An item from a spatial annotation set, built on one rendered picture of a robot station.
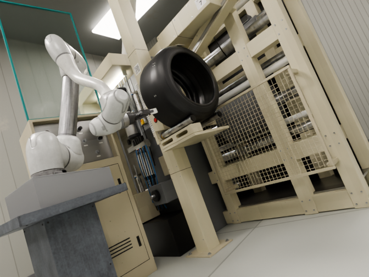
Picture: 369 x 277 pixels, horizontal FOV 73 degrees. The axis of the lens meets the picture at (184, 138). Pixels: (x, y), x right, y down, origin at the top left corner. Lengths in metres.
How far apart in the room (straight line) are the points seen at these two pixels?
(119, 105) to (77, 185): 0.41
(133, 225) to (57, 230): 0.80
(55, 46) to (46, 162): 0.65
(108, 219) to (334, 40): 4.48
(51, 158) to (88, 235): 0.42
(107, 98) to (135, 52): 0.99
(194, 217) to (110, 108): 1.07
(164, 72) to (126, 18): 0.83
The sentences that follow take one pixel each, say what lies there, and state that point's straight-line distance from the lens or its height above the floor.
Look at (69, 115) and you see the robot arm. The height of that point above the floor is 1.14.
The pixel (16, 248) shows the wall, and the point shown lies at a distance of 4.09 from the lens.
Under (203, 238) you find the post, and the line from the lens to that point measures 1.95.
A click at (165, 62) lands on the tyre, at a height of 1.29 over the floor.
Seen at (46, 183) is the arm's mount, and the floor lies 0.75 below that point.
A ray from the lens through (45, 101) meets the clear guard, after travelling 2.05.
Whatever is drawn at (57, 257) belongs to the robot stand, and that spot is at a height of 0.44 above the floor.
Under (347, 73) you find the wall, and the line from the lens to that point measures 5.06.
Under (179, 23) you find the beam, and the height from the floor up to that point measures 1.70.
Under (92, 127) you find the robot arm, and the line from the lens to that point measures 1.33.
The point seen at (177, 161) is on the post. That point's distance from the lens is 1.90.
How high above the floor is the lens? 0.58
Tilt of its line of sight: 8 degrees up
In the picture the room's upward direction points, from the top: 21 degrees counter-clockwise
